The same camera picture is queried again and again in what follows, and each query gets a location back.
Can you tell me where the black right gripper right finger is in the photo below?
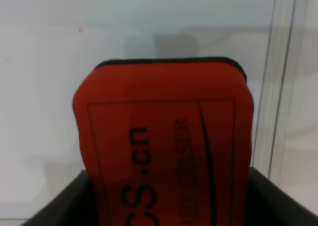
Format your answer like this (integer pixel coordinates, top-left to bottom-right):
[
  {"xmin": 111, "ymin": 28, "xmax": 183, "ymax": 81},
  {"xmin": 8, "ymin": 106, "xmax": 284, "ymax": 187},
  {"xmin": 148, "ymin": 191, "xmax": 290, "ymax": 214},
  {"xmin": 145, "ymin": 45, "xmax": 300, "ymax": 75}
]
[{"xmin": 245, "ymin": 167, "xmax": 318, "ymax": 226}]

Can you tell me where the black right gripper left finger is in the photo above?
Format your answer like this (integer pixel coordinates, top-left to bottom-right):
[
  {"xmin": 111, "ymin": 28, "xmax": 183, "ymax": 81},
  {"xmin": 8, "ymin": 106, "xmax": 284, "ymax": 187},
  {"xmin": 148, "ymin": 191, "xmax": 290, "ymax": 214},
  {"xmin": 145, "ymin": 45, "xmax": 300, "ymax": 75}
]
[{"xmin": 23, "ymin": 170, "xmax": 98, "ymax": 226}]

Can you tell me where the white aluminium-framed whiteboard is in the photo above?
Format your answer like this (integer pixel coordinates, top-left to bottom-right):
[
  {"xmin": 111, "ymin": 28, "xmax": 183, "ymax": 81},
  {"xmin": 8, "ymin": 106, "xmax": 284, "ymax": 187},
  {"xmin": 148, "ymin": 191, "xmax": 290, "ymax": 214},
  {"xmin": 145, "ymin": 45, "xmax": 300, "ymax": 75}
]
[{"xmin": 0, "ymin": 0, "xmax": 309, "ymax": 226}]

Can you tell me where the red whiteboard eraser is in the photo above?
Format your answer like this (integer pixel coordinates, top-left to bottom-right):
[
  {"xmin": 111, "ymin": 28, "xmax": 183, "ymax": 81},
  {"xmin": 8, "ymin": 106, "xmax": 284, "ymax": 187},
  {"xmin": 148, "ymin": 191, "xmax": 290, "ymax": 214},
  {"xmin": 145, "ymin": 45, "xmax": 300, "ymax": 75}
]
[{"xmin": 73, "ymin": 57, "xmax": 254, "ymax": 226}]

